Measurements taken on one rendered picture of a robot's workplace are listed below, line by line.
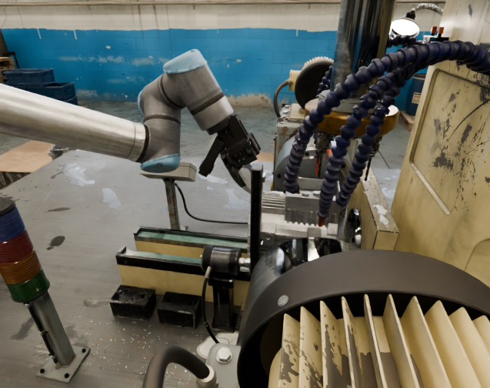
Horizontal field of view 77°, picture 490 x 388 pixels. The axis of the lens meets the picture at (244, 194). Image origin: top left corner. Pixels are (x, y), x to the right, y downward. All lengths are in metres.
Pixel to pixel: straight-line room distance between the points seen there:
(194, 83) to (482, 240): 0.61
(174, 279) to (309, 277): 0.73
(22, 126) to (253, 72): 5.76
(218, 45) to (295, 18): 1.43
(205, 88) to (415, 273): 0.61
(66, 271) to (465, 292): 1.07
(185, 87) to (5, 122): 0.33
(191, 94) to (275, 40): 5.51
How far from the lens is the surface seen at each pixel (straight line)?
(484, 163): 0.59
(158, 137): 0.74
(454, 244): 0.65
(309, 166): 0.94
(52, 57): 7.90
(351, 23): 0.62
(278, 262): 0.52
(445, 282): 0.20
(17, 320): 1.06
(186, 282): 0.89
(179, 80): 0.73
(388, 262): 0.19
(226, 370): 0.38
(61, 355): 0.86
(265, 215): 0.73
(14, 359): 0.97
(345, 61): 0.63
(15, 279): 0.70
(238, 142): 0.75
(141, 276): 0.94
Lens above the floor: 1.48
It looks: 29 degrees down
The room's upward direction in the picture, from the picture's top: straight up
